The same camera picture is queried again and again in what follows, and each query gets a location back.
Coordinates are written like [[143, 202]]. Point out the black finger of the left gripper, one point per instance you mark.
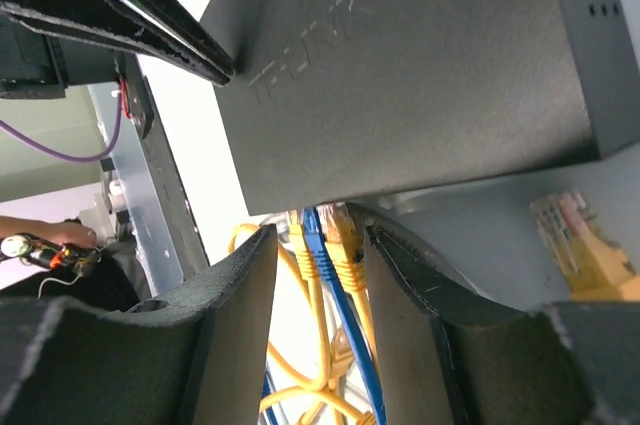
[[160, 28]]

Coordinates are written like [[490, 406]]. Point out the black network switch box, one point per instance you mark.
[[340, 99]]

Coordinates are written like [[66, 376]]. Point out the person's bare hand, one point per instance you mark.
[[60, 233]]

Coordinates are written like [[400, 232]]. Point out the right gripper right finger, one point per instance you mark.
[[448, 355]]

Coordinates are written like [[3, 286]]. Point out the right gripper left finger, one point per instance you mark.
[[194, 355]]

